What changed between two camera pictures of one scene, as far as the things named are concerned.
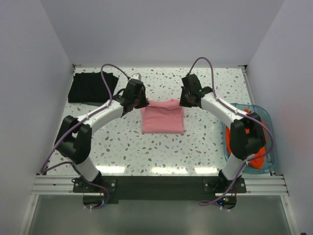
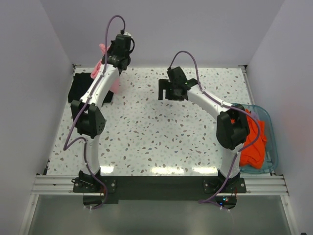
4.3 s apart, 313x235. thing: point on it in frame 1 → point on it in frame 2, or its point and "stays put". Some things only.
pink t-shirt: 165,116 → 115,82
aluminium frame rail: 64,185 stays put
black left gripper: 145,102 → 112,46
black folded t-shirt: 89,87 stays put
